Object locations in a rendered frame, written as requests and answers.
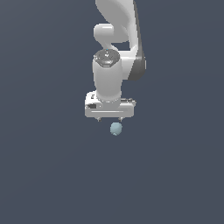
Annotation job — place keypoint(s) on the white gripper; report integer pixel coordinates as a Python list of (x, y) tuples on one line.
[(109, 109)]

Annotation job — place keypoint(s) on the pale blue ball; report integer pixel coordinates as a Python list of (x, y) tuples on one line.
[(116, 128)]

